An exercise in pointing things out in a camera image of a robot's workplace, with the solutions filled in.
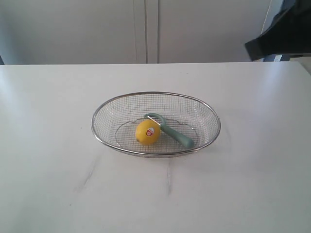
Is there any teal handled vegetable peeler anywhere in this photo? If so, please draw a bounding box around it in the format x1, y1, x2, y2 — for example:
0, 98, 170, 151
144, 113, 194, 149

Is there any metal wire mesh basket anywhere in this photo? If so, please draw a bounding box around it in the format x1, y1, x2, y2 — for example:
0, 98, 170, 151
91, 91, 221, 158

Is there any yellow lemon with sticker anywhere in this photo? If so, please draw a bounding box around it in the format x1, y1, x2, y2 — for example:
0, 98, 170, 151
136, 119, 161, 145

